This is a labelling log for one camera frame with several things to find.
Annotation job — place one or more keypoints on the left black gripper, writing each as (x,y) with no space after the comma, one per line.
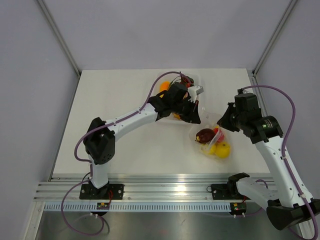
(192,116)

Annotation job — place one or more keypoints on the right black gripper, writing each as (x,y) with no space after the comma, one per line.
(224,120)

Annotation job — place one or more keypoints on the orange mango piece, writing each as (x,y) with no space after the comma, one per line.
(164,86)

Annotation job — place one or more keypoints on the red lychee bunch with leaves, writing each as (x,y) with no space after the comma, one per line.
(184,80)

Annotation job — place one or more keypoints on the red tomato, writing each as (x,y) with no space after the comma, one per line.
(218,135)

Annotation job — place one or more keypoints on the yellow lemon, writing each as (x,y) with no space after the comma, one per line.
(222,150)

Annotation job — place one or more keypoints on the clear zip top bag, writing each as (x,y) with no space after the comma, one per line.
(208,120)

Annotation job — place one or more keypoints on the dark red plum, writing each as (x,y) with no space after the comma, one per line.
(204,136)

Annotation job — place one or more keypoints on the yellow bell pepper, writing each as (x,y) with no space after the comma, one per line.
(209,149)

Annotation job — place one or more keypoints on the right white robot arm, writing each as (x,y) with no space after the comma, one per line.
(292,203)

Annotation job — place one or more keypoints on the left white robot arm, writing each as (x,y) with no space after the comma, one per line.
(100,140)

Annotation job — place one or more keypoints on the orange spiky horned melon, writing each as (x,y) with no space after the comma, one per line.
(176,116)

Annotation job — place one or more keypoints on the white plastic basket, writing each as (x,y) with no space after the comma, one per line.
(170,77)

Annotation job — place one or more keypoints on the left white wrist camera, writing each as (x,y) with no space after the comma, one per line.
(194,92)

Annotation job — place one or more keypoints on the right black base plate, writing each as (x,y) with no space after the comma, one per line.
(221,192)

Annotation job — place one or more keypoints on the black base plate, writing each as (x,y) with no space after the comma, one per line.
(108,192)
(221,192)

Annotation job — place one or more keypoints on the aluminium mounting rail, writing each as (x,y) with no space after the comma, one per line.
(137,187)

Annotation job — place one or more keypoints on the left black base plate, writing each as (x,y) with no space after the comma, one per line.
(108,192)

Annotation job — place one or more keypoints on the white slotted cable duct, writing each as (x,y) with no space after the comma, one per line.
(171,207)

